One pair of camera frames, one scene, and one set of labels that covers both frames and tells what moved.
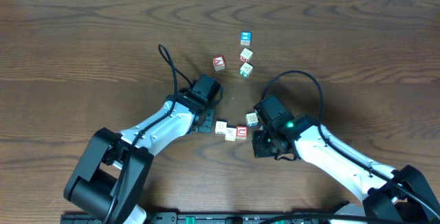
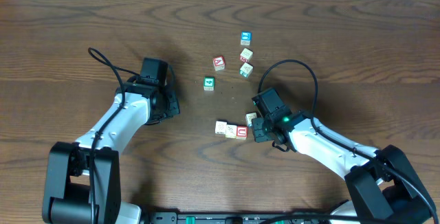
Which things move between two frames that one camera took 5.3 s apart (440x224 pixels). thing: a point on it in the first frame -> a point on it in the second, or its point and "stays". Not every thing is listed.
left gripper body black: [206, 122] -> [170, 104]
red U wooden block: [241, 132] stays
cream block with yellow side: [221, 128] stays
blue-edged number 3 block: [251, 119] stays
